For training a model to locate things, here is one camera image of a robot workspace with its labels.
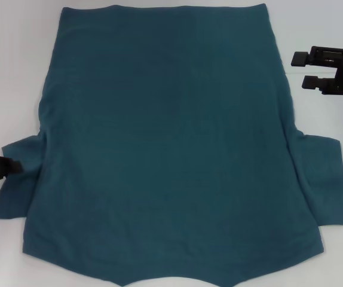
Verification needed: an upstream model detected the blue short-sleeved shirt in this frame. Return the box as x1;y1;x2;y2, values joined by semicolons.
0;2;343;287

